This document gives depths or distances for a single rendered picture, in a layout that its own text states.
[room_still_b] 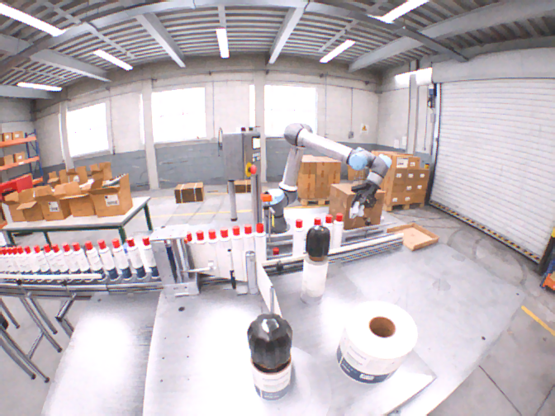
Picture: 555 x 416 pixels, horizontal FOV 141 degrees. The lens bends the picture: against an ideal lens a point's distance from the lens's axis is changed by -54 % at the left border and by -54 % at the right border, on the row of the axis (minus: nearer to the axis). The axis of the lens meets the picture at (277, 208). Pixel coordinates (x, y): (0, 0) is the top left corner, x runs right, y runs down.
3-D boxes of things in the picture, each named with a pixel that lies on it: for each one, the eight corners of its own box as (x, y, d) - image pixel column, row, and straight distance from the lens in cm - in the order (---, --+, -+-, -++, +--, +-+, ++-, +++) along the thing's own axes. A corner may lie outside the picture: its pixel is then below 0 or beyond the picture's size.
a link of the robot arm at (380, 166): (377, 155, 121) (391, 163, 121) (368, 172, 118) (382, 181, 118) (378, 151, 113) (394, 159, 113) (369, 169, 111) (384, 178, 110)
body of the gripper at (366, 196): (362, 204, 106) (374, 182, 107) (353, 198, 113) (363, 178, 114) (372, 210, 111) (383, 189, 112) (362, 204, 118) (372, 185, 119)
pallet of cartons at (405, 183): (386, 212, 456) (395, 155, 432) (363, 199, 518) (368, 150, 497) (424, 208, 541) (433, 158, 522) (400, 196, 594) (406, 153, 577)
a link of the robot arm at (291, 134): (277, 119, 113) (369, 153, 97) (288, 120, 123) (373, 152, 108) (272, 140, 116) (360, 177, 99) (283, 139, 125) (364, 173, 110)
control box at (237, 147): (224, 179, 90) (221, 133, 88) (242, 172, 104) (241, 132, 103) (245, 181, 85) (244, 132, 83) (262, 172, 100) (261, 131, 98)
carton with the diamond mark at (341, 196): (342, 234, 142) (347, 194, 132) (327, 219, 161) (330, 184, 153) (379, 229, 158) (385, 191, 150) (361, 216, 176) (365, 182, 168)
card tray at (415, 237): (412, 251, 144) (414, 245, 142) (386, 233, 158) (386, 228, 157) (438, 241, 168) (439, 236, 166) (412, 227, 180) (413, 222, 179)
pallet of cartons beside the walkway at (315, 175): (339, 204, 466) (343, 162, 446) (302, 206, 434) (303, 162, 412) (318, 189, 570) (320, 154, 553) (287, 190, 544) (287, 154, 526)
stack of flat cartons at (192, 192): (175, 204, 503) (173, 190, 494) (179, 196, 553) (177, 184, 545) (203, 200, 492) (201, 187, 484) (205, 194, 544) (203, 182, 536)
